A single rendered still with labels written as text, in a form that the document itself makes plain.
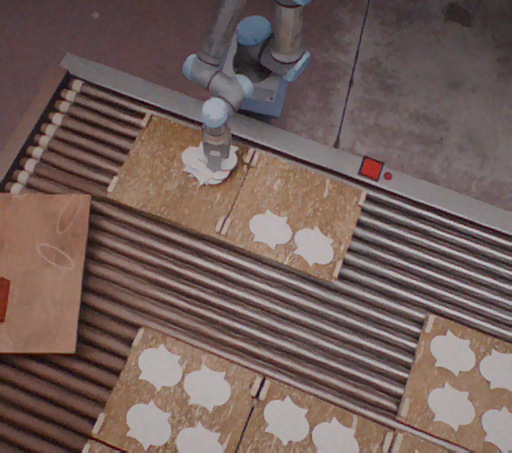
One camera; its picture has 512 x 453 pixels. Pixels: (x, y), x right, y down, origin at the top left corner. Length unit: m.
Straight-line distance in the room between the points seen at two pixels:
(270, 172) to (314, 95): 1.31
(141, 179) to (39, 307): 0.54
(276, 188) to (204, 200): 0.25
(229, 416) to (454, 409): 0.68
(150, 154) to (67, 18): 1.73
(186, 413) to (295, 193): 0.79
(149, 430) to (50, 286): 0.52
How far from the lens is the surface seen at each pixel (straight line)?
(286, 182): 2.15
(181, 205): 2.12
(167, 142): 2.22
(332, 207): 2.13
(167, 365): 1.99
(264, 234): 2.07
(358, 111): 3.40
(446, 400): 2.06
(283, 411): 1.97
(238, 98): 1.89
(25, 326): 2.00
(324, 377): 2.01
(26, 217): 2.10
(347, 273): 2.09
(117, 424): 2.01
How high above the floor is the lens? 2.91
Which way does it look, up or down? 69 degrees down
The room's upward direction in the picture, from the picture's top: 4 degrees clockwise
